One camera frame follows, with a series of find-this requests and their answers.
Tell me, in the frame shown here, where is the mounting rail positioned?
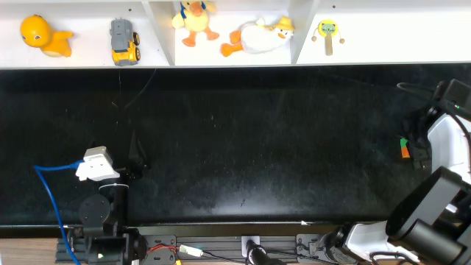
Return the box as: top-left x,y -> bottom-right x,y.
54,233 -> 332,265

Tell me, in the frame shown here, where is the white shelf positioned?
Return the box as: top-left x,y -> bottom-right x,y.
0,0 -> 471,70

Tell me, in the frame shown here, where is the grey and yellow toy truck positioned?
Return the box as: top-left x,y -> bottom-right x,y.
109,18 -> 142,67

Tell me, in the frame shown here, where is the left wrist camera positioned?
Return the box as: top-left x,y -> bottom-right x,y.
75,145 -> 121,183

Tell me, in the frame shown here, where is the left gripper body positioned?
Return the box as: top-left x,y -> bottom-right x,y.
114,166 -> 143,182

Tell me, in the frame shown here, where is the blue cable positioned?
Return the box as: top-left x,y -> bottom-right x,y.
33,159 -> 86,265

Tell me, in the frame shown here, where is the yellow rattle drum toy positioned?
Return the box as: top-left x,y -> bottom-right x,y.
311,18 -> 346,57

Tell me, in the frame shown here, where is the white plush duck yellow hat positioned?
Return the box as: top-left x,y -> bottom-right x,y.
220,15 -> 296,58

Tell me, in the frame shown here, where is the yellow rubber duck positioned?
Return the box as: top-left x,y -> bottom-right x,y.
20,14 -> 74,59

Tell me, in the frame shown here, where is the many-coloured puzzle cube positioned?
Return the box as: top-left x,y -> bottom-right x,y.
400,137 -> 411,160

